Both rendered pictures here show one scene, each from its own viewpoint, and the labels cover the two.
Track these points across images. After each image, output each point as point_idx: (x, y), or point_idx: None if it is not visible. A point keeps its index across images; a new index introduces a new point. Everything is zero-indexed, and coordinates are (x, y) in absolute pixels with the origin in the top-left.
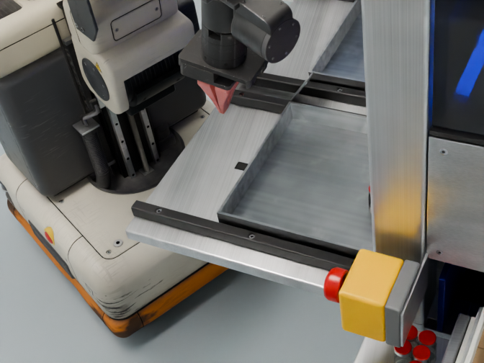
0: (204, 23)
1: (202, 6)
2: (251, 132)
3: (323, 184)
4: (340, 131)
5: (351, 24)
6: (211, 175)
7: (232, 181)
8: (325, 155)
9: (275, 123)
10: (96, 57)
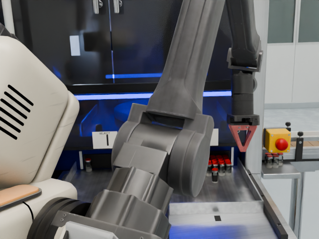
0: (252, 91)
1: (252, 82)
2: (189, 224)
3: (211, 195)
4: (172, 198)
5: None
6: (232, 226)
7: (230, 218)
8: (192, 198)
9: (190, 202)
10: None
